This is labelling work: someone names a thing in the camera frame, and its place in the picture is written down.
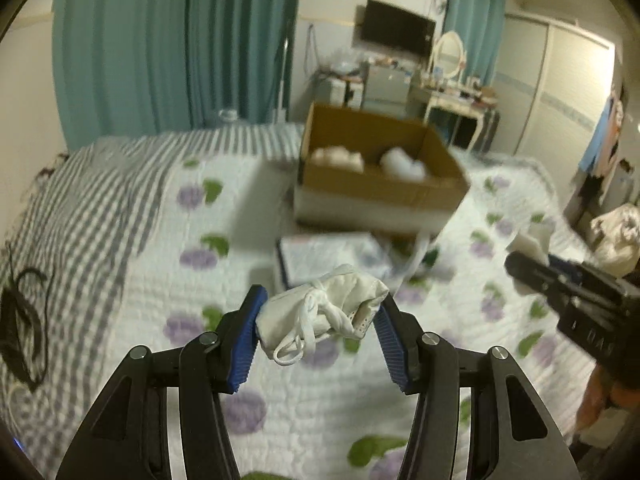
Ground cream cloth bag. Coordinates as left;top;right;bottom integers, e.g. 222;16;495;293
588;204;640;278

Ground person's right forearm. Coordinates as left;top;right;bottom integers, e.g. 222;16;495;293
574;364;640;442

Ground hanging blue clothes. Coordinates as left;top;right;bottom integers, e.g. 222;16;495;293
579;85;629;181

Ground white strap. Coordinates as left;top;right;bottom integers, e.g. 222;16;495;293
400;230;434;281

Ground white face mask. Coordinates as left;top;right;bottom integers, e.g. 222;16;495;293
255;264;390;367

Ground black wall television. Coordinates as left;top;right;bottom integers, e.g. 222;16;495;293
358;0;437;60

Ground white oval vanity mirror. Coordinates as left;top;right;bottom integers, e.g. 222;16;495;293
431;30;466;80

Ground white sliding wardrobe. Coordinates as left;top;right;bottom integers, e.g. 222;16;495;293
493;12;617;211

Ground white soft cloth bundle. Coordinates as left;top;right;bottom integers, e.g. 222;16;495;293
380;148;429;184

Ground teal curtain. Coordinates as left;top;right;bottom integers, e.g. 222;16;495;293
52;0;304;149
442;0;508;86

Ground brown cardboard box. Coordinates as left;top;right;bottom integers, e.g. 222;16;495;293
294;102;472;235

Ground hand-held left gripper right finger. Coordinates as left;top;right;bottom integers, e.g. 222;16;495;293
373;299;581;480

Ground white floral quilt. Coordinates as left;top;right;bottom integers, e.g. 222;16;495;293
100;127;591;480

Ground white vanity table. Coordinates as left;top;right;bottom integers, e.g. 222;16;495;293
409;78;501;151

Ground beige soft pouch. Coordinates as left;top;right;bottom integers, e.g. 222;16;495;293
307;146;365;175

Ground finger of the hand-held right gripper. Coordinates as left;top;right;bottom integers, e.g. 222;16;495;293
547;254;596;283
504;251;568;307

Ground grey small cabinet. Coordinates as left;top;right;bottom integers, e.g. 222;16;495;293
363;62;414;110

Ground flat clear plastic packet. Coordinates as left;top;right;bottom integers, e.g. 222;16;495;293
277;234;396;292

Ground grey striped bed sheet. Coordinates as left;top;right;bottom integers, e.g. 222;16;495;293
0;122;306;466

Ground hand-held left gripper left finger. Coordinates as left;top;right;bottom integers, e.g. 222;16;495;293
55;285;271;480

